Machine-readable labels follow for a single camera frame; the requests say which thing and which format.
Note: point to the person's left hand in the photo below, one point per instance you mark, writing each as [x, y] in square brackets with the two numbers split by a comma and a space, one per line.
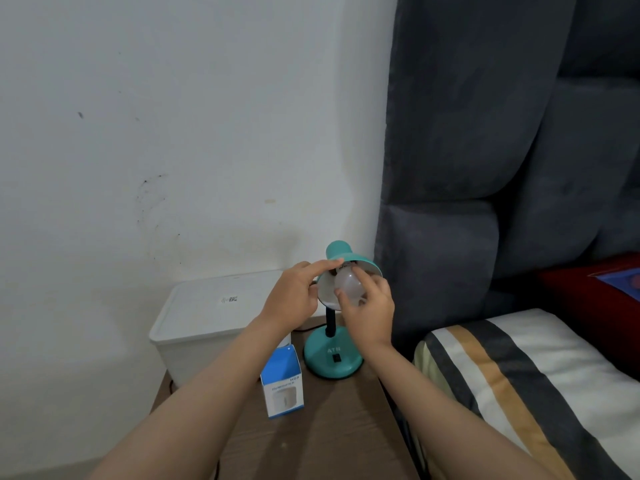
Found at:
[290, 299]

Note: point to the person's right hand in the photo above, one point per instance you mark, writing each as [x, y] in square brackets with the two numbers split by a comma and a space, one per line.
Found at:
[372, 319]

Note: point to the person's left thumb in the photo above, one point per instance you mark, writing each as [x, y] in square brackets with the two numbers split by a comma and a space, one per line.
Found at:
[314, 294]

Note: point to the person's right thumb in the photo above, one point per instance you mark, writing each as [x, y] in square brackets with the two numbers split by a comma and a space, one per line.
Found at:
[346, 296]

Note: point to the white light bulb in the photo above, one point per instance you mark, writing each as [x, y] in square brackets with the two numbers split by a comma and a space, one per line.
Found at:
[350, 283]

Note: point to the teal desk lamp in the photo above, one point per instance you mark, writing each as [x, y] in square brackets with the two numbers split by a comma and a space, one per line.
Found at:
[327, 352]

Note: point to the person's right forearm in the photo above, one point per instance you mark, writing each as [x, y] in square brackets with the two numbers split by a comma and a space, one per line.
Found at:
[440, 419]

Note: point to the person's left forearm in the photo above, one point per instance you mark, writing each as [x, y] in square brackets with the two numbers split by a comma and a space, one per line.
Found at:
[200, 399]

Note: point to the blue and white bulb carton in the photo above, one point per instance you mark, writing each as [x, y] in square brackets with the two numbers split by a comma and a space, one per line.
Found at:
[282, 389]

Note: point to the white lidded storage box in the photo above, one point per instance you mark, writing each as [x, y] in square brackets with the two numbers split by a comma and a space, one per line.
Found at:
[210, 314]

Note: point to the dark grey upholstered headboard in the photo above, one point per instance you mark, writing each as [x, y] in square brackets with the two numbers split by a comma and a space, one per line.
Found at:
[480, 144]

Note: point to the striped white grey pillow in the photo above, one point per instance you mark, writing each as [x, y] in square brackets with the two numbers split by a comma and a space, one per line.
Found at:
[540, 374]

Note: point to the red cushion with blue patch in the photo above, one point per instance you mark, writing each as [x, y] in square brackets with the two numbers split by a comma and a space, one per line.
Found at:
[580, 304]

